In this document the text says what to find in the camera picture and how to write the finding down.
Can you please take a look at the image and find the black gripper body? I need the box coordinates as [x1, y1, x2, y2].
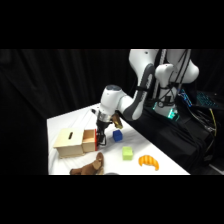
[96, 113, 113, 134]

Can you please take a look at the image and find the wooden drawer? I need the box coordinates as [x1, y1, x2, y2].
[81, 129, 108, 153]

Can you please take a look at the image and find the blue cube block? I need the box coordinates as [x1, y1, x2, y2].
[112, 129, 124, 143]

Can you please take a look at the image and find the green cube block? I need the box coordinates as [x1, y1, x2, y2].
[121, 145, 134, 161]

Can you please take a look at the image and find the light wooden box with slot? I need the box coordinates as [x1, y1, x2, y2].
[53, 128, 86, 159]

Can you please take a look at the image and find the brown plush animal toy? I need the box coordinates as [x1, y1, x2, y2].
[69, 151, 105, 176]

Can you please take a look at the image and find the orange toy croissant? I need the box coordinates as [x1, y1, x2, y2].
[138, 154, 160, 172]

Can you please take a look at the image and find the white tablecloth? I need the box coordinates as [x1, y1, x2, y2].
[46, 103, 191, 176]

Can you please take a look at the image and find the black robot stand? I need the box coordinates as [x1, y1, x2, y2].
[133, 105, 216, 176]

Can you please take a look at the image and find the green light on base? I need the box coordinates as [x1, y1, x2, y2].
[151, 100, 181, 123]

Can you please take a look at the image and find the black curtain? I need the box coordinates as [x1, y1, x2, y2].
[0, 49, 224, 176]

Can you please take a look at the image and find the backlit keyboard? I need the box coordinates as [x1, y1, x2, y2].
[195, 90, 224, 111]

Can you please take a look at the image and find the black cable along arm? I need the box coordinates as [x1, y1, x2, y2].
[156, 49, 192, 108]

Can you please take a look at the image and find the yellow cable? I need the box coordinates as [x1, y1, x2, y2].
[208, 107, 218, 138]

